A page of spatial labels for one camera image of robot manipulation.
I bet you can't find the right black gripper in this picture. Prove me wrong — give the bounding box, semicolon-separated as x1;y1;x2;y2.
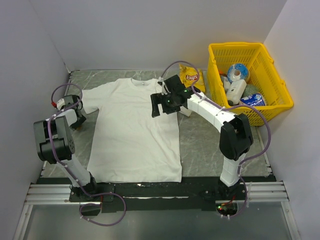
150;92;181;118

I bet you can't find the white t-shirt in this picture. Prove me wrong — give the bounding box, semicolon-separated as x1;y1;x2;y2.
82;78;182;183

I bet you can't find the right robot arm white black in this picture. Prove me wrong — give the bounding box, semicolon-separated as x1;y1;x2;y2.
150;75;253;200

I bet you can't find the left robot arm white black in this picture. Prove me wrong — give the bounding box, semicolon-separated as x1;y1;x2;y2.
33;95;99;201

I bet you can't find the yellow Lays chips bag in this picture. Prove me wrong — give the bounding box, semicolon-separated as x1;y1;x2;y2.
179;64;206;93

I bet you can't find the white plastic bottle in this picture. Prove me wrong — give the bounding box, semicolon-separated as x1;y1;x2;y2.
226;79;247;106

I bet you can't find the blue white tape roll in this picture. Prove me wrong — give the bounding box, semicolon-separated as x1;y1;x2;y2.
227;63;250;83

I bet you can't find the green round melon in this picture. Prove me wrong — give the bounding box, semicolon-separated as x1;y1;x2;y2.
241;84;259;98

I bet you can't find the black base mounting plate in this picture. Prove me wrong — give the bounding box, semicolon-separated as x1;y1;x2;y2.
68;176;276;213

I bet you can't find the blue white snack packet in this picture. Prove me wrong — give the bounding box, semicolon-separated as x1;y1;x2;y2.
240;93;267;107

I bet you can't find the yellow plastic basket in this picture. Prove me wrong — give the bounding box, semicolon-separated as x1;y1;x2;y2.
207;42;294;121

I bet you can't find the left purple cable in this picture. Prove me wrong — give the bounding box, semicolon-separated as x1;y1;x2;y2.
47;83;127;228

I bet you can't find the purple cable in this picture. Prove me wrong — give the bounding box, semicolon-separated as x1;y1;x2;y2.
159;59;272;218
47;83;127;228

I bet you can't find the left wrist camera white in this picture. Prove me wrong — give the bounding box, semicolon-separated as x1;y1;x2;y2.
51;98;66;111

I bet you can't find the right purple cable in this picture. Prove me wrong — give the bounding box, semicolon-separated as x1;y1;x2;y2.
159;59;272;218

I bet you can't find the aluminium frame rail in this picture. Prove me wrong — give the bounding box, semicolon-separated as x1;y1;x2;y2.
24;182;289;205

